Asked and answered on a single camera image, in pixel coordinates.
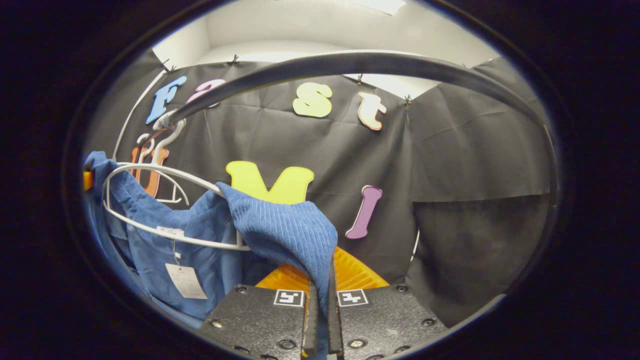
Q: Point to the black backdrop cloth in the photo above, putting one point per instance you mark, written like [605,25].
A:
[450,150]

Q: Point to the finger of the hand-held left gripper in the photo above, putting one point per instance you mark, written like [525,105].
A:
[88,181]

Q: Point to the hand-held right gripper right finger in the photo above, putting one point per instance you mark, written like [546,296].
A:
[385,320]

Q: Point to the black clothes rail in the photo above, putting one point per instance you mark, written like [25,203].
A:
[350,62]

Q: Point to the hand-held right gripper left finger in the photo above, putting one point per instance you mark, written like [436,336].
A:
[260,320]

